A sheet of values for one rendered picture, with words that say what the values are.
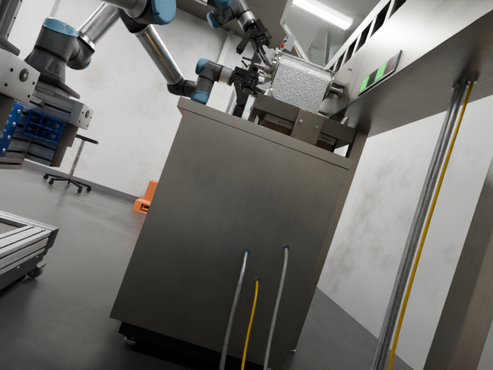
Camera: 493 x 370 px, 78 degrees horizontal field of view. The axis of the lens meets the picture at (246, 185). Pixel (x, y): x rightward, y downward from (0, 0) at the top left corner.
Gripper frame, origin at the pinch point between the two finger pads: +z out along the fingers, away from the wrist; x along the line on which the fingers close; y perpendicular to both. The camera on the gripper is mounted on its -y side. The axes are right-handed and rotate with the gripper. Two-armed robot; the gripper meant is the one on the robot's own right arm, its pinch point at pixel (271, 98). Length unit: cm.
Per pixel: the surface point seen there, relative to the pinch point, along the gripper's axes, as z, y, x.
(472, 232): 46, -36, -72
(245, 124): -7.1, -20.7, -26.0
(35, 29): -326, 75, 309
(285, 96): 5.5, 2.9, -0.3
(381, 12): 31, 48, -9
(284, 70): 1.1, 13.4, -0.2
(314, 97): 17.7, 7.1, -0.2
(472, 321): 48, -53, -77
